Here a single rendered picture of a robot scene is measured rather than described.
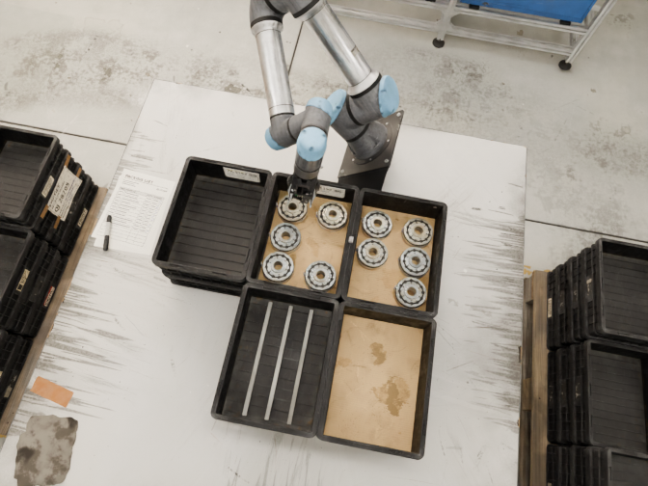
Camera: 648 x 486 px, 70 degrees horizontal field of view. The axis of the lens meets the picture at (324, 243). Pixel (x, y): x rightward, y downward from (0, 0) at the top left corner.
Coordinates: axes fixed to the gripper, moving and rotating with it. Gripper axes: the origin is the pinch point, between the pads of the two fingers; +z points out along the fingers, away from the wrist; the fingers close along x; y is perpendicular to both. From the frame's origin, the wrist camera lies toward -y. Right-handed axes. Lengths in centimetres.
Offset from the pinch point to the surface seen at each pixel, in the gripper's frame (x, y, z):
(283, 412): 8, 65, 14
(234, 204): -22.2, 0.9, 15.5
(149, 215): -54, 5, 31
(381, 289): 32.4, 22.4, 10.4
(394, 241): 34.9, 4.4, 9.8
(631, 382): 148, 28, 45
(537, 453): 123, 60, 71
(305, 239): 4.4, 9.4, 12.9
